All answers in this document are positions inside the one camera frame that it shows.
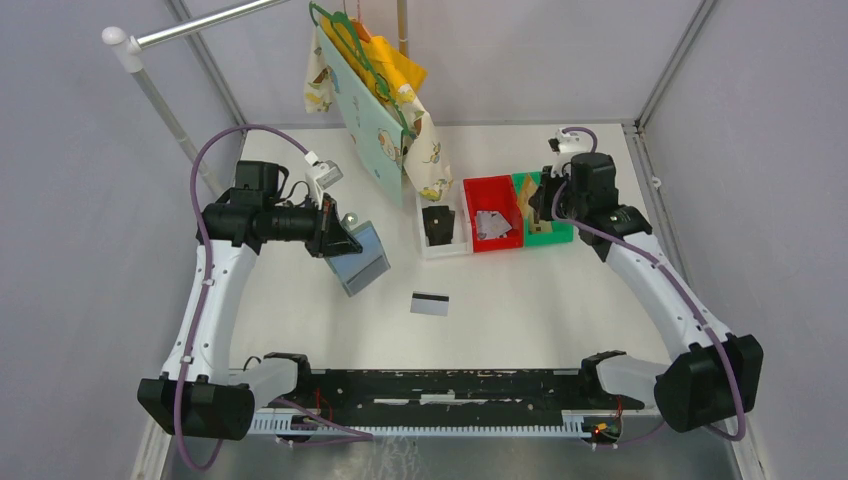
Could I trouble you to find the red plastic bin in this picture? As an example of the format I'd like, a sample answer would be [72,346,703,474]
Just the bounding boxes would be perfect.
[463,175,524,254]

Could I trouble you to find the white cards in red bin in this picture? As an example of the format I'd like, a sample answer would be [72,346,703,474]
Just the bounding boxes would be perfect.
[475,210,513,241]

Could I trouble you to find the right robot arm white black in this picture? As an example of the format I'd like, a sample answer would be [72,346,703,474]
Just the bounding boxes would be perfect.
[529,152,764,441]

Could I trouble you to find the white slotted cable duct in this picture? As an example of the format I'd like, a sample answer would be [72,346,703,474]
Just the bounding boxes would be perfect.
[251,413,621,439]

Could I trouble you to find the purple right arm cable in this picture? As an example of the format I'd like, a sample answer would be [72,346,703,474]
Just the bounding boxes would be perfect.
[551,125,749,449]

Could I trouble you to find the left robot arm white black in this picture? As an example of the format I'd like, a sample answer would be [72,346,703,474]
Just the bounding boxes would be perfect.
[137,154,363,440]

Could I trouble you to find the mint cartoon print garment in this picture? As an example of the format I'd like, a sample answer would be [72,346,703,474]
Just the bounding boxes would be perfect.
[317,29,403,207]

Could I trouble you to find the grey white striped card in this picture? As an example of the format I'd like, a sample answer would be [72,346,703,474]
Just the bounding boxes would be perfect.
[410,291,450,317]

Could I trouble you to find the green clothes hanger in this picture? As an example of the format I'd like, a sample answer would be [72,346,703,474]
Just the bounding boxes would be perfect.
[309,1,427,139]

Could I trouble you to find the gold printed card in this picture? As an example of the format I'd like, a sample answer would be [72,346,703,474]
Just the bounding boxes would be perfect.
[517,175,538,220]

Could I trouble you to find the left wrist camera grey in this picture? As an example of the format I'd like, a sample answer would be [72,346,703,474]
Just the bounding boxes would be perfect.
[304,151,343,204]

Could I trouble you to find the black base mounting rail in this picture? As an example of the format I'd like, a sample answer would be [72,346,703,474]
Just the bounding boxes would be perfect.
[271,369,644,427]

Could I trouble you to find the yellow garment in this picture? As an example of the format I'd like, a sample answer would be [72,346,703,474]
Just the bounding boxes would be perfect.
[321,18,428,106]

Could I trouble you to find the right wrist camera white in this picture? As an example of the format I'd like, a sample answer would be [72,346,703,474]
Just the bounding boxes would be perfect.
[548,126,598,159]

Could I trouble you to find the cream cartoon print garment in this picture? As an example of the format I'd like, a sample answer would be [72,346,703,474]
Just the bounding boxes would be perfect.
[304,31,453,201]

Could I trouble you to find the metal clothes rack bar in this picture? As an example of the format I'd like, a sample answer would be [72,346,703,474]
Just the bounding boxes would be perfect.
[102,1,309,200]

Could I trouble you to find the clear white bin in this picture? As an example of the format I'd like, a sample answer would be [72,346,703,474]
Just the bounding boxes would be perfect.
[415,184,472,261]

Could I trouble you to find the green plastic bin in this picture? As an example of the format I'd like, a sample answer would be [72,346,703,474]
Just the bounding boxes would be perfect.
[511,172,574,248]

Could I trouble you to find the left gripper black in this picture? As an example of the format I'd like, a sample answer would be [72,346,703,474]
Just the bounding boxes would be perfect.
[264,192,363,258]

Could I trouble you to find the beige cards in green bin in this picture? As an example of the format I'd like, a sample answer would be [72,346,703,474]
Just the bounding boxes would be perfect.
[527,217,553,235]

